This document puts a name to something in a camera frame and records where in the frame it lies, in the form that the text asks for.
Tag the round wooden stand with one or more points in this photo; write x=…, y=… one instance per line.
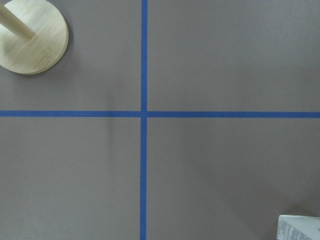
x=33, y=36

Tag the blue tape line crosswise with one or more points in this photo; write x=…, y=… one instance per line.
x=158, y=114

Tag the blue white milk carton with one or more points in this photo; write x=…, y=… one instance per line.
x=296, y=227

